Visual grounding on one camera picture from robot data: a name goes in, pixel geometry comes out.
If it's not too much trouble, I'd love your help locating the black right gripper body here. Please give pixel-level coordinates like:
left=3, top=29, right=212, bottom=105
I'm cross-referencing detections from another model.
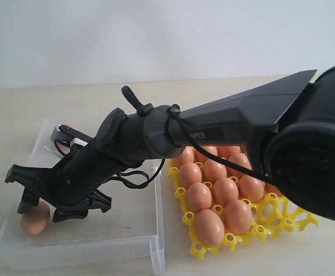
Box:
left=38, top=143, right=113, bottom=223

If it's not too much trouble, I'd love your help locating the brown egg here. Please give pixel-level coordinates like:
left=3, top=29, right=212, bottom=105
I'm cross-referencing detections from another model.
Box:
left=212, top=177, right=239, bottom=208
left=172, top=147, right=195, bottom=168
left=178, top=162, right=202, bottom=189
left=265, top=182, right=283, bottom=197
left=21, top=201, right=50, bottom=236
left=217, top=145, right=242, bottom=159
left=202, top=160, right=227, bottom=184
left=195, top=145, right=218, bottom=164
left=194, top=209, right=225, bottom=247

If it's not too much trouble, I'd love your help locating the brown egg front corner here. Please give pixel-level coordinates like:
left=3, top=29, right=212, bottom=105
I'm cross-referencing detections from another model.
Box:
left=223, top=200, right=253, bottom=235

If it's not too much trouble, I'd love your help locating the brown egg tray second row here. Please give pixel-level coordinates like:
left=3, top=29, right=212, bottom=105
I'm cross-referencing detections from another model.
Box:
left=227, top=152, right=252, bottom=179

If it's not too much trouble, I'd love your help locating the brown egg third row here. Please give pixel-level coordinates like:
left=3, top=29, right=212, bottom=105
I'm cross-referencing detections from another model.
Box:
left=237, top=175, right=265, bottom=202

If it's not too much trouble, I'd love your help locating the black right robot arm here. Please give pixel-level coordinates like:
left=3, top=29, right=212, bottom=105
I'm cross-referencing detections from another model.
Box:
left=5, top=66, right=335, bottom=222

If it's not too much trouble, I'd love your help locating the yellow plastic egg tray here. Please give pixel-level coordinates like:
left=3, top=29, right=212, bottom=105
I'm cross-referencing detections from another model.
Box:
left=169, top=160, right=319, bottom=259

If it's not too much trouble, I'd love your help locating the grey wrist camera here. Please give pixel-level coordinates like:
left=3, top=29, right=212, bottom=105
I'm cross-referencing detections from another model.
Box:
left=50, top=124, right=92, bottom=147

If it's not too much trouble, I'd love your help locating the black camera cable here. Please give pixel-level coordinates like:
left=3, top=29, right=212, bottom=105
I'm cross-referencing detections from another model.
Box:
left=45, top=85, right=275, bottom=190

